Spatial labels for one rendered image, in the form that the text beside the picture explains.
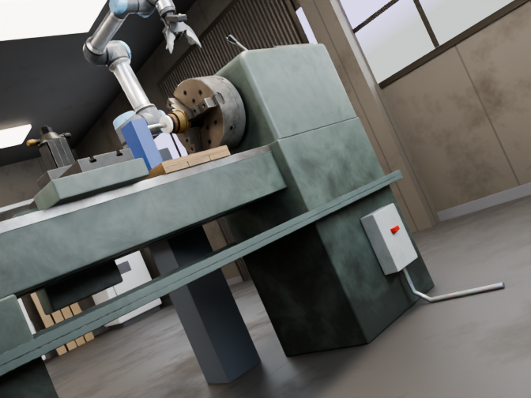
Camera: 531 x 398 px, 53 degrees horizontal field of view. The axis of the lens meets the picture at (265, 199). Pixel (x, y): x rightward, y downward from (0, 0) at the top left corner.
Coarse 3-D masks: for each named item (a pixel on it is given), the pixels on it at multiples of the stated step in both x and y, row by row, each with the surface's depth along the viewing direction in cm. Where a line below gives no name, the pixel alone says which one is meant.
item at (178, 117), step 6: (168, 114) 202; (174, 114) 203; (180, 114) 204; (174, 120) 201; (180, 120) 202; (186, 120) 204; (174, 126) 201; (180, 126) 203; (186, 126) 205; (174, 132) 203; (180, 132) 205
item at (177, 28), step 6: (162, 12) 232; (168, 12) 233; (174, 12) 236; (162, 18) 237; (168, 24) 230; (174, 24) 231; (180, 24) 233; (174, 30) 231; (180, 30) 232; (180, 36) 237
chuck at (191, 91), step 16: (192, 80) 209; (208, 80) 208; (176, 96) 217; (192, 96) 211; (208, 96) 205; (224, 96) 205; (224, 112) 203; (208, 128) 210; (224, 128) 205; (208, 144) 212; (224, 144) 210
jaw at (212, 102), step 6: (216, 96) 203; (204, 102) 202; (210, 102) 202; (216, 102) 203; (222, 102) 204; (192, 108) 204; (198, 108) 203; (204, 108) 202; (210, 108) 203; (186, 114) 204; (192, 114) 204; (198, 114) 203; (204, 114) 206; (192, 120) 206
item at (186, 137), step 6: (192, 126) 214; (198, 126) 212; (186, 132) 208; (192, 132) 210; (198, 132) 213; (186, 138) 211; (192, 138) 211; (198, 138) 213; (192, 144) 212; (198, 144) 213; (192, 150) 214; (198, 150) 214
